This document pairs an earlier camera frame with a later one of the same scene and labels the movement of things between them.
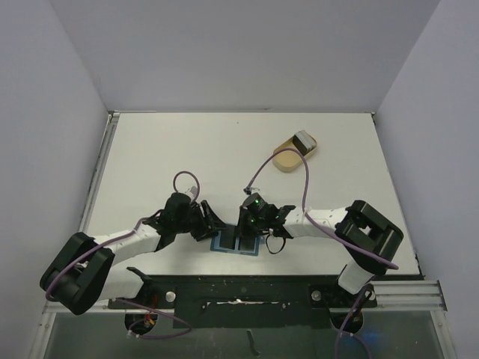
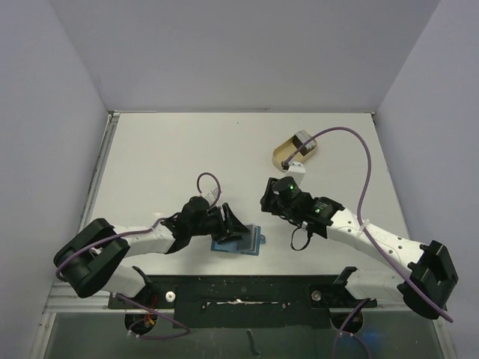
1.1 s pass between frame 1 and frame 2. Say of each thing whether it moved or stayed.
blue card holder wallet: stayed
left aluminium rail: stayed
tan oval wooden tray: stayed
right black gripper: moved
